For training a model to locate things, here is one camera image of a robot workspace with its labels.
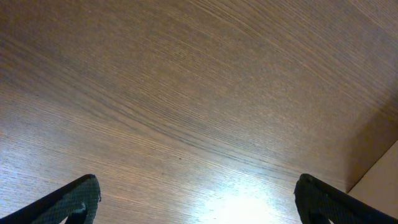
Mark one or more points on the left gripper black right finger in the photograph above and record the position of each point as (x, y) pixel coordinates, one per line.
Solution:
(318, 202)

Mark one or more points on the brown cardboard box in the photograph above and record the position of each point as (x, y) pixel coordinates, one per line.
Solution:
(378, 187)

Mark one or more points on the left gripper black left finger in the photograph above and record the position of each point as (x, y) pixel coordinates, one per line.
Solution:
(76, 202)

